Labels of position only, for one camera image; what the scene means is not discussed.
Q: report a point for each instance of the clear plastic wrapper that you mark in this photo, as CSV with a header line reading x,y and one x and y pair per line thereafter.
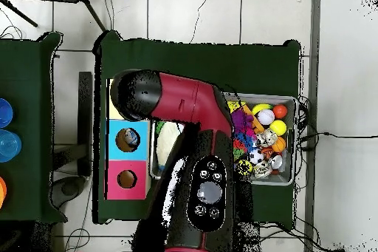
x,y
132,139

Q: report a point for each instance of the wooden three-hole sorting box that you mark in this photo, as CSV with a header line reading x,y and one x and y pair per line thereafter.
x,y
118,169

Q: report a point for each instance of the clear mesh bin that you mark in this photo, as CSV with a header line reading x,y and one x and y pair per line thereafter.
x,y
283,178

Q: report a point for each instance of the cream knitted cloth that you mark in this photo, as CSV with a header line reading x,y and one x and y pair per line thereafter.
x,y
168,139

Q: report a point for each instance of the purple spiky ball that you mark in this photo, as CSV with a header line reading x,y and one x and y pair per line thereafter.
x,y
243,123

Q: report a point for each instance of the dark green table cloth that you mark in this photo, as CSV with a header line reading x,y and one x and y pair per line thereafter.
x,y
201,57

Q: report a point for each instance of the yellow smiley face ball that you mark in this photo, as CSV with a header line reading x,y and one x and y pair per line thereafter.
x,y
245,168

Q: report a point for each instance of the crushed silver can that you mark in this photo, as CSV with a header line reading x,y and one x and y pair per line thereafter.
x,y
268,138

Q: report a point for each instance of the red ball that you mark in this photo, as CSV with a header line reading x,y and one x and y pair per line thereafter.
x,y
280,110

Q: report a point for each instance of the dark green side-table cloth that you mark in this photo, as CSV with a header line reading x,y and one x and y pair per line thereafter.
x,y
29,86

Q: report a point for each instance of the light blue plastic cup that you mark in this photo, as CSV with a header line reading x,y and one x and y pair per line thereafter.
x,y
9,145

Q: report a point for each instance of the dark blue plastic cup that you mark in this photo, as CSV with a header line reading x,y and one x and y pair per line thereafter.
x,y
5,113

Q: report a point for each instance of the orange plastic cup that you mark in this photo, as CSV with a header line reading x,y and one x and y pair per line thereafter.
x,y
2,191

